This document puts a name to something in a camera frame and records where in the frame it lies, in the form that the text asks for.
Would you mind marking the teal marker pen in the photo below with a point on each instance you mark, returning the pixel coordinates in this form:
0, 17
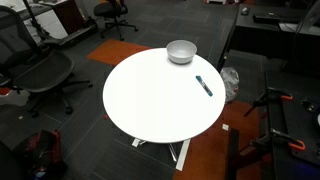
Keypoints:
203, 84

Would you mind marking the white ceramic bowl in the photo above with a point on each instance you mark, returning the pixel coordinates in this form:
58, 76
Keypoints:
181, 51

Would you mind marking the round white table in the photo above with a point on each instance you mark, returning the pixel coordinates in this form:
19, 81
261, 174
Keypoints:
154, 100

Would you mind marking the white plastic bag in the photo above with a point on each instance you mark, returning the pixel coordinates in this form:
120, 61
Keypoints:
231, 81

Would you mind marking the black electric scooter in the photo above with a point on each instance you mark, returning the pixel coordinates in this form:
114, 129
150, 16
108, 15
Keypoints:
56, 22

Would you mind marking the red black backpack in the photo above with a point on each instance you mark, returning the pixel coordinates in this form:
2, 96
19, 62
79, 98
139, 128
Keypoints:
41, 157

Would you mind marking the black mesh office chair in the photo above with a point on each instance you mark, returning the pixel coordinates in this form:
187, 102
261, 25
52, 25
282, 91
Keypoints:
25, 66

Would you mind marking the black desk with devices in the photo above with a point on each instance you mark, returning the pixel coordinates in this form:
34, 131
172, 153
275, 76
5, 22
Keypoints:
275, 32

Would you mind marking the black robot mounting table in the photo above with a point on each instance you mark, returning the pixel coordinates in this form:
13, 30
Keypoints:
298, 118

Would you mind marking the orange handled clamp upper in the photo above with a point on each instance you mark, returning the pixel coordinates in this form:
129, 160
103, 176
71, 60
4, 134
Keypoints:
270, 94

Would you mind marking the orange handled clamp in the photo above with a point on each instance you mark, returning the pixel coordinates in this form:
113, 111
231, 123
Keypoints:
270, 94
273, 134

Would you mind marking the orange handled clamp lower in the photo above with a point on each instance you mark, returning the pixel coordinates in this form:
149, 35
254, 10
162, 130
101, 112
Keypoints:
273, 134

